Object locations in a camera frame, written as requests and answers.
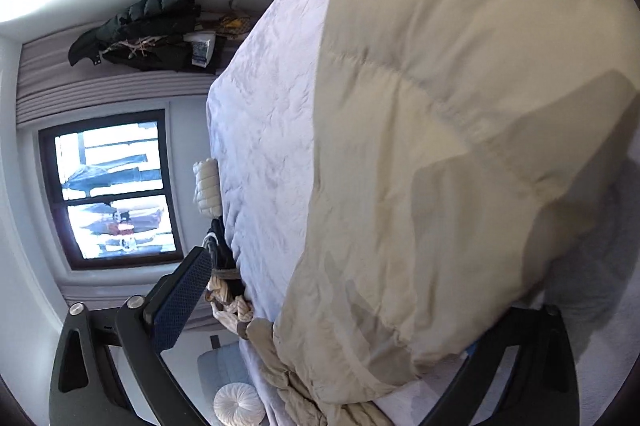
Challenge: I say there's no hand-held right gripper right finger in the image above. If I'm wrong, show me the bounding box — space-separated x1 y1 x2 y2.
425 304 581 426

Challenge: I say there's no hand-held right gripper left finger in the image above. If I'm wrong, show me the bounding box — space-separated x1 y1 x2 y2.
48 246 216 426

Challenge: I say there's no beige puffer garment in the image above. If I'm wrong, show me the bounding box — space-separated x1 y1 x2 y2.
247 0 637 426

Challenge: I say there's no black cloth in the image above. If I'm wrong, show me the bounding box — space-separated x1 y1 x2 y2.
205 218 239 273

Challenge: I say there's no grey upholstered chair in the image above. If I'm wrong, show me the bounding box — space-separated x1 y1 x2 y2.
197 341 254 426

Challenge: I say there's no grey pleated curtain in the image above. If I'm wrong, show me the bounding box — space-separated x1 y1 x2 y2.
15 33 217 128
59 275 217 333

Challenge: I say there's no dark framed window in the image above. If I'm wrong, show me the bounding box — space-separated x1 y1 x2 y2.
39 108 183 271

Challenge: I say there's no cream knitted pillow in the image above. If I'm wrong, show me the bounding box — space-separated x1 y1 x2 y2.
192 158 224 220

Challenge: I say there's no round white cushion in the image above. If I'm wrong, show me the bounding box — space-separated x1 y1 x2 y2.
213 383 266 426

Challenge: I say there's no bed with lavender cover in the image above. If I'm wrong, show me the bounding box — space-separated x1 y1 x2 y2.
206 0 640 426

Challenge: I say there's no white and blue box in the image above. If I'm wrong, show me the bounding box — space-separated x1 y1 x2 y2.
190 33 217 67

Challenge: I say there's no yellow patterned bag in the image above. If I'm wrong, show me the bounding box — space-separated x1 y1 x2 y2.
219 13 251 40

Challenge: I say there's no black puffer jacket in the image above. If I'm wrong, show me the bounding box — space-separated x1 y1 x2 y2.
68 0 202 72

